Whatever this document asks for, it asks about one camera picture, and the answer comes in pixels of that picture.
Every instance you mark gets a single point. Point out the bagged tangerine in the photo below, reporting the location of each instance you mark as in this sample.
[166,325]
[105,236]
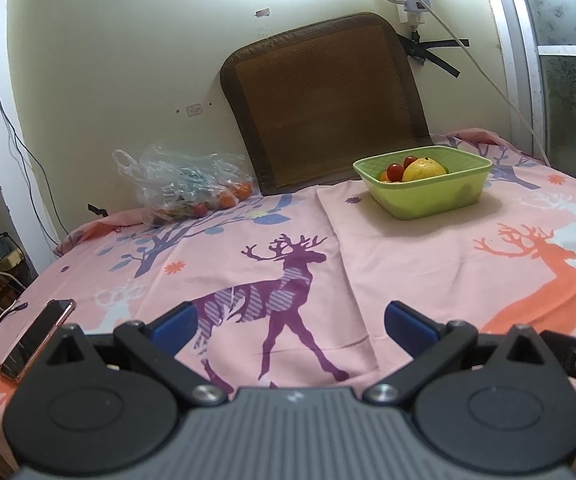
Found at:
[225,200]
[243,189]

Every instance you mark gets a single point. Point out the black charger block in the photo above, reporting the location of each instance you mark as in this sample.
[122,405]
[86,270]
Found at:
[2,248]

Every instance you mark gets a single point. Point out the bagged red tomato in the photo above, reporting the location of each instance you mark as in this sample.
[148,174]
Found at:
[199,209]

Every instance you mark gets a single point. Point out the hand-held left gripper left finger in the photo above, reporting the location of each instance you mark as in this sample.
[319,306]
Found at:
[175,322]

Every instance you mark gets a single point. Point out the white wall plate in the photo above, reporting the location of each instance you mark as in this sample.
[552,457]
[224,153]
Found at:
[194,109]

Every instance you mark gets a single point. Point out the frosted glass window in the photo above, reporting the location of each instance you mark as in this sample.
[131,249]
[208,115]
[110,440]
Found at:
[563,60]

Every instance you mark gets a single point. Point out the clear plastic bag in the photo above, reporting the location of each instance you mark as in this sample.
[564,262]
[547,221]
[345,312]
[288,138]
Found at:
[177,180]

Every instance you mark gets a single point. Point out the red cherry tomato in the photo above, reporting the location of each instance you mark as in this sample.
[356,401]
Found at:
[394,171]
[410,161]

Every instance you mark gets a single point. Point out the short black tape strip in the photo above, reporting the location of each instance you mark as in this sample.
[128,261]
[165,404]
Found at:
[95,209]

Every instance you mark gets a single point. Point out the crossed black tape strips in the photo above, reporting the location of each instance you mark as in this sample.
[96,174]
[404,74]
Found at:
[433,49]

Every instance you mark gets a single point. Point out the green plastic basin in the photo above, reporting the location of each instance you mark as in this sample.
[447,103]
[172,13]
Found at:
[433,195]

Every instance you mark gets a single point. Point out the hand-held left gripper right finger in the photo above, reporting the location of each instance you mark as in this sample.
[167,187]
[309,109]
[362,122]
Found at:
[408,325]

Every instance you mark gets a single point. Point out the smartphone with pink case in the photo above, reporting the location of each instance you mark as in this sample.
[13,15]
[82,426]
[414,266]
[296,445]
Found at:
[37,340]

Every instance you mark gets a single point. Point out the brown woven seat cushion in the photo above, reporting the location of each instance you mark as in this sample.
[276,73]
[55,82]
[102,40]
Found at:
[328,100]

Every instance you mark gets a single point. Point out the wooden box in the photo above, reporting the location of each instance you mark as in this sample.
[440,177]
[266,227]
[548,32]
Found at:
[15,266]

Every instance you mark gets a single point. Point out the pink deer print bedsheet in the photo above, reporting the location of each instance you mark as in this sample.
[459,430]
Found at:
[408,260]

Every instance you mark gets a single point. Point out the large yellow citrus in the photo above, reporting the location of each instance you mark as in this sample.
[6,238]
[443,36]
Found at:
[423,168]

